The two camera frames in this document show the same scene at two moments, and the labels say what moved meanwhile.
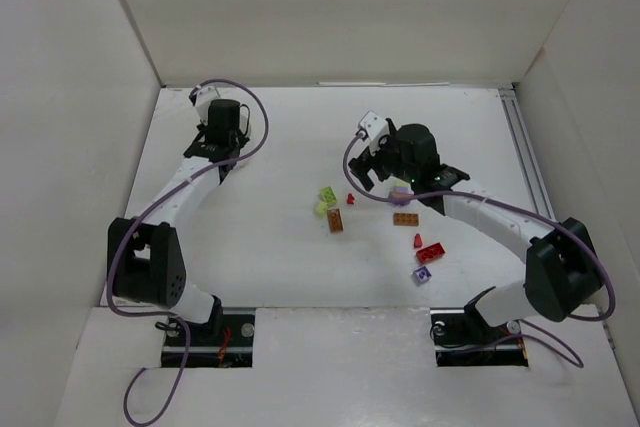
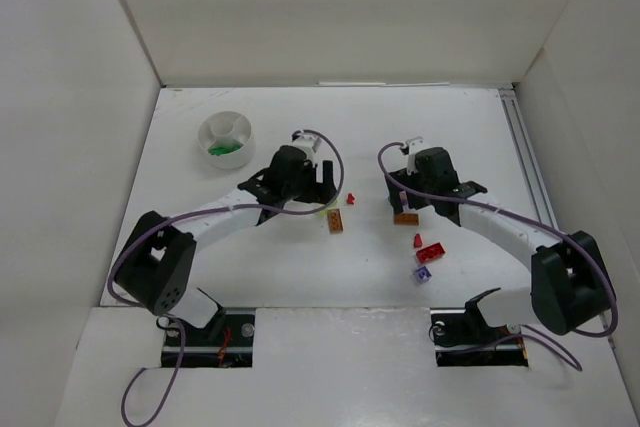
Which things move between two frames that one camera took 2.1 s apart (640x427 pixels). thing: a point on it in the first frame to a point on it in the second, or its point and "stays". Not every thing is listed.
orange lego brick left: (334, 220) stays
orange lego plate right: (406, 219) stays
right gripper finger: (359, 168) to (394, 196)
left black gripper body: (240, 134) to (314, 187)
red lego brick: (429, 253) stays
